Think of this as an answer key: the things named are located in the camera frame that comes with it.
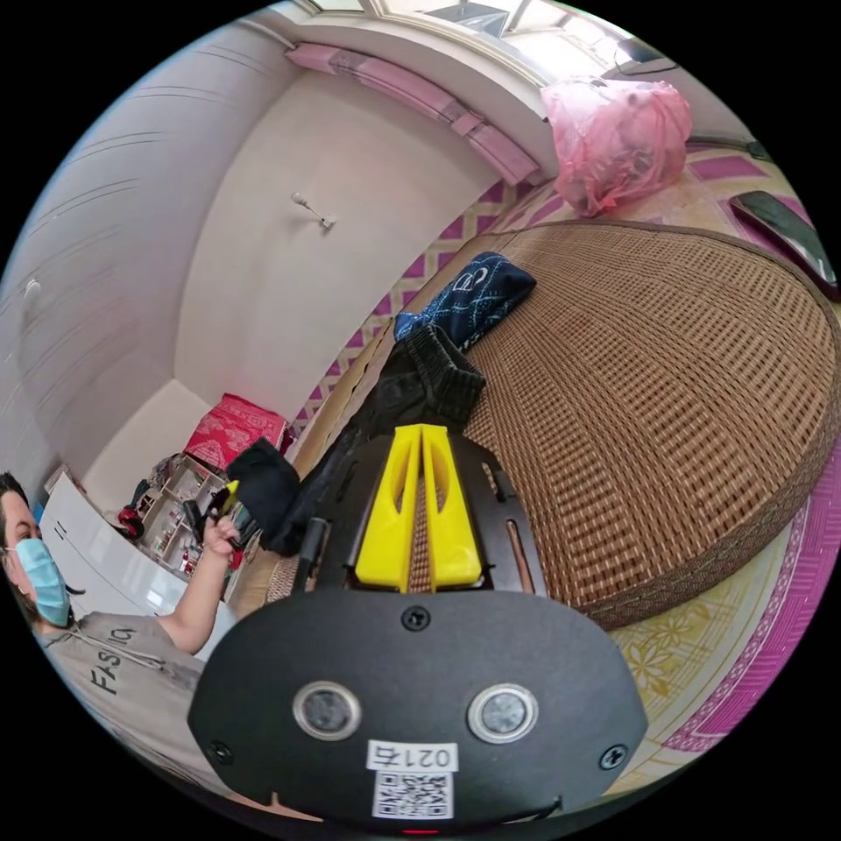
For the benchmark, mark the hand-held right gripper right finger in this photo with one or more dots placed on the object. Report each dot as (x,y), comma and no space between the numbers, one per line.
(453,525)

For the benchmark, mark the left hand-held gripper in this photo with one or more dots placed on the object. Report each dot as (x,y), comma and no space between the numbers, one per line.
(194,515)

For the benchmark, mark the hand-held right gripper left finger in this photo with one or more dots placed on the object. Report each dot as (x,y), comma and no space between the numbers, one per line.
(384,525)

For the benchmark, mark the black jeans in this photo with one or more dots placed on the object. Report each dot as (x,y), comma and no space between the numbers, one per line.
(427,384)

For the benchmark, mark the person's left forearm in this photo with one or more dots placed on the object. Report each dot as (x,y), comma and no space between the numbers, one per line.
(197,601)

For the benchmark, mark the person's left hand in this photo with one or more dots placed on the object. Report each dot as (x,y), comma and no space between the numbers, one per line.
(220,540)

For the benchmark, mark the shelf with small items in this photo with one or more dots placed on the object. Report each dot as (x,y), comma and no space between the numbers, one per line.
(172,519)

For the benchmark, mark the red patterned carton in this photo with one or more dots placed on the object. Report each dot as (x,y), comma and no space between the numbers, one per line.
(233,428)

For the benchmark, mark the white cupboard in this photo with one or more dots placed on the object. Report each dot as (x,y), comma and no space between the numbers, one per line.
(98,558)

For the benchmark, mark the person's body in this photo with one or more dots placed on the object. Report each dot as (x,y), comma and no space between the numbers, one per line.
(85,657)

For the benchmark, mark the blue patterned garment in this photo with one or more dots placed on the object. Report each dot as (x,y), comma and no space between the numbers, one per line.
(473,296)

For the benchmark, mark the bed with woven mat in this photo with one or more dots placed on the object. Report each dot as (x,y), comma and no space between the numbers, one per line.
(657,407)

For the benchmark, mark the pink plastic bag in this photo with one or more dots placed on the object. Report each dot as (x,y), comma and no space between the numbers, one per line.
(614,141)

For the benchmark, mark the black flat object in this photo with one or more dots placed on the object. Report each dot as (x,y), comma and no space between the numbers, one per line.
(782,230)

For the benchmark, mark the window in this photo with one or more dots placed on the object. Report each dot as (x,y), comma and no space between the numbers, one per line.
(460,20)

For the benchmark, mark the white wall lamp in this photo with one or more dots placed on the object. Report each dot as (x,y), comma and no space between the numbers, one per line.
(314,210)

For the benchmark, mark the pink curtain rail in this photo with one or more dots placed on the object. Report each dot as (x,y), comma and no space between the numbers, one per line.
(407,98)

